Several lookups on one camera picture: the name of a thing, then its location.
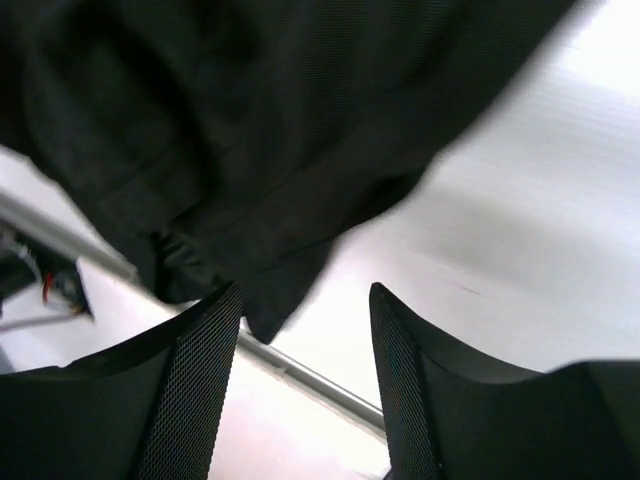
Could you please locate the black skirt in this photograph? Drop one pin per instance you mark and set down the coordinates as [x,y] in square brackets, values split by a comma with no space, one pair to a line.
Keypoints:
[237,140]

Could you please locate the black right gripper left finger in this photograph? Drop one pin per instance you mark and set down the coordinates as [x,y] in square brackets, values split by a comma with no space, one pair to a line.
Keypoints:
[147,408]

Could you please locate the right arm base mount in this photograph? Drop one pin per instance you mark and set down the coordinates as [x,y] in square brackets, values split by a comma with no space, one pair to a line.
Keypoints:
[26,262]

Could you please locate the aluminium table edge rail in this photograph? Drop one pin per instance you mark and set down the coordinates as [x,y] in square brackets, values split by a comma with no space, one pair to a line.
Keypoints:
[65,243]

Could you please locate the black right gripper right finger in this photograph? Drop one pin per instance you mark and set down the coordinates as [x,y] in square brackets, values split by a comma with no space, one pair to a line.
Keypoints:
[451,411]

